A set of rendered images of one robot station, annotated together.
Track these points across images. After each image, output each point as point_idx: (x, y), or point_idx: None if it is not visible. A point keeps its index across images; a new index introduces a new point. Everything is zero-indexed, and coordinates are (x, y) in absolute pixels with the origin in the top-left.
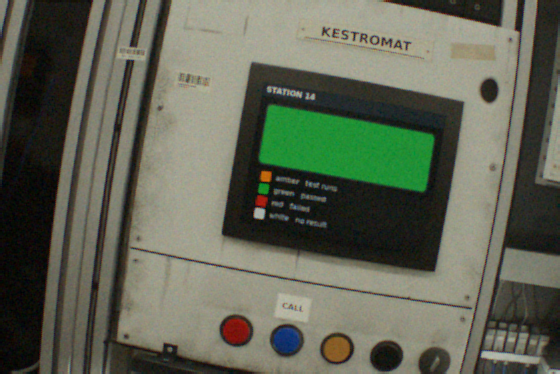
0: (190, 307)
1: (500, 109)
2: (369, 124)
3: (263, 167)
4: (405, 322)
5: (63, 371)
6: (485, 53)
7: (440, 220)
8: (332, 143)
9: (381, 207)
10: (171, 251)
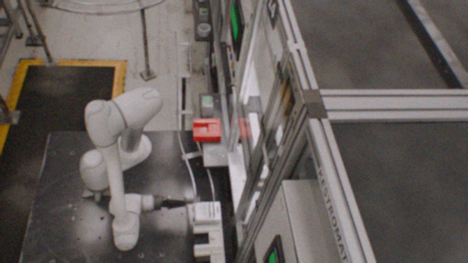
0: (230, 38)
1: (246, 32)
2: (235, 18)
3: (230, 15)
4: (236, 69)
5: (226, 37)
6: (248, 14)
7: (237, 50)
8: (233, 18)
9: (233, 39)
10: None
